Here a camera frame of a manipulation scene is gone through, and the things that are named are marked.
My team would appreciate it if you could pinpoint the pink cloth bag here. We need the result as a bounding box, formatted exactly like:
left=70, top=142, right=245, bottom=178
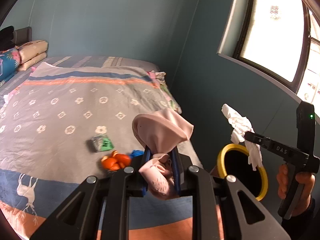
left=132, top=108, right=194, bottom=200

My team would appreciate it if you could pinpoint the blue plastic bag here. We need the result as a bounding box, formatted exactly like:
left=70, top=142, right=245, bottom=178
left=129, top=150, right=144, bottom=159

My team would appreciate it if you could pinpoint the silver green foil wrapper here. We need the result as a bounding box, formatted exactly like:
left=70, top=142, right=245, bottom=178
left=87, top=135, right=114, bottom=152

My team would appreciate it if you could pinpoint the white tissue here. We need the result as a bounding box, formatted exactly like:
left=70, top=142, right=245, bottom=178
left=221, top=103, right=263, bottom=171

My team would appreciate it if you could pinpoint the yellow rimmed black trash bin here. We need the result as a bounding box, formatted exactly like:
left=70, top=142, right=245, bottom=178
left=216, top=144, right=268, bottom=201

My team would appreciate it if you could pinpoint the floral green pink cloth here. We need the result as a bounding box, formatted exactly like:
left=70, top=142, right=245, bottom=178
left=148, top=70, right=182, bottom=114

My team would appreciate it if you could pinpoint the patterned grey orange bed cover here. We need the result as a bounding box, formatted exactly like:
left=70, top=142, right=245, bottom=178
left=1, top=62, right=223, bottom=239

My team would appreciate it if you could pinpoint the beige floral pillow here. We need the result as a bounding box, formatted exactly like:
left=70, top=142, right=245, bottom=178
left=17, top=52, right=47, bottom=72
left=18, top=40, right=48, bottom=64

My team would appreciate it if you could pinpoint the blue floral folded quilt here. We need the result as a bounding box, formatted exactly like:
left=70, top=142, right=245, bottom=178
left=0, top=48, right=21, bottom=82

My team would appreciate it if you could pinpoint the dark grey headboard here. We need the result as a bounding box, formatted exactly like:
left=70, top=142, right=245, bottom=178
left=12, top=27, right=32, bottom=46

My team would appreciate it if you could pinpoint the black clothing pile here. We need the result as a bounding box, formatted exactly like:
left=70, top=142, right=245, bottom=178
left=0, top=25, right=15, bottom=51

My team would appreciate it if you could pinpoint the window with dark frame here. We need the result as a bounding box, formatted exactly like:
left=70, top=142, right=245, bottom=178
left=217, top=0, right=319, bottom=108

